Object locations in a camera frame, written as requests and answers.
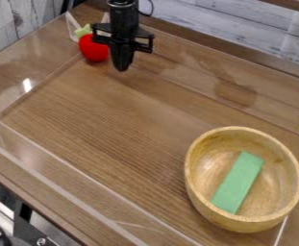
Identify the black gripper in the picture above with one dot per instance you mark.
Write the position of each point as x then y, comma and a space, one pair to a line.
121, 33

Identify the red plush strawberry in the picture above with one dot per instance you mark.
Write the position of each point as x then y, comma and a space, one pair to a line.
95, 52

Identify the green rectangular block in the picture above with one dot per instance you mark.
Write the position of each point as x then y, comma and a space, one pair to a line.
234, 188

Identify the wooden bowl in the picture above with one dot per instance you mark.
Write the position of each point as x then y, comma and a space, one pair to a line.
274, 193

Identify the clear acrylic wall panel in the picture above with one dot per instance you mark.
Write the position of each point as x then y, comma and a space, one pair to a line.
89, 211

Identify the black table leg frame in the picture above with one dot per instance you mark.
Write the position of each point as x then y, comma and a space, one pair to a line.
33, 229

